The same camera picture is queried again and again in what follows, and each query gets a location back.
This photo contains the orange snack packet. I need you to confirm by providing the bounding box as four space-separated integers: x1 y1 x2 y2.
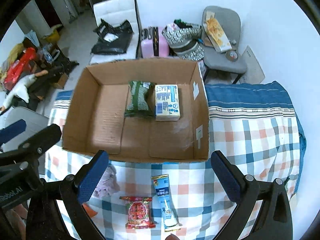
82 203 98 218

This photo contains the red snack packet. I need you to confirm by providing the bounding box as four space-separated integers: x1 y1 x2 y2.
119 196 156 229

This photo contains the green snack packet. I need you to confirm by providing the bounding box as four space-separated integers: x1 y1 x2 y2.
124 81 155 118

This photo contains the yellow tissue pack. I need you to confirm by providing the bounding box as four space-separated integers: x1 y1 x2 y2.
155 85 181 121

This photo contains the person left hand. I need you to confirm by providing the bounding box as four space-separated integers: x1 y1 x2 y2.
5 204 28 240

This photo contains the grey chair near table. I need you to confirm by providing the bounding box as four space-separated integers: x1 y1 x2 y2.
2 107 49 152

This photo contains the white goose plush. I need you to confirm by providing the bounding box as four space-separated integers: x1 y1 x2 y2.
1 70 49 113

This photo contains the plaid checkered table cloth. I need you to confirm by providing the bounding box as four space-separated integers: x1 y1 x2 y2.
44 100 301 240

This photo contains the red bag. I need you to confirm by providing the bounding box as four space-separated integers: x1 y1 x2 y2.
2 47 36 90

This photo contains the blue white snack tube packet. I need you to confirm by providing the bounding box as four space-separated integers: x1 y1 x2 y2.
151 174 181 232

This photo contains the blue blanket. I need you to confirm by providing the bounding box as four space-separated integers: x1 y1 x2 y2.
56 80 307 196

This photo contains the cardboard milk box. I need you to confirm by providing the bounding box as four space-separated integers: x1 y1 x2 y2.
62 57 209 163

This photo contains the black plastic bag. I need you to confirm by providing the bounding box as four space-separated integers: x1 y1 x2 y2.
91 19 133 55

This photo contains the tape roll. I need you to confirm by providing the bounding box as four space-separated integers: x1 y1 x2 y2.
226 50 239 62

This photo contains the white chair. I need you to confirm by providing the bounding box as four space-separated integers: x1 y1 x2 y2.
89 0 139 65

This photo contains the pink suitcase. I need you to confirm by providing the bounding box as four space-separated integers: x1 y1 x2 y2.
140 27 169 58

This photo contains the zebra pattern bag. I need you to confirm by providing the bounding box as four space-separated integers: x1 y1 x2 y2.
162 24 204 61

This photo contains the yellow snack box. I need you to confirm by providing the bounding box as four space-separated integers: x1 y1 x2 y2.
204 16 232 53

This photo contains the grey chair by wall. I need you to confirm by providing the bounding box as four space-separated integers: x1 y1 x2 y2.
201 5 247 84

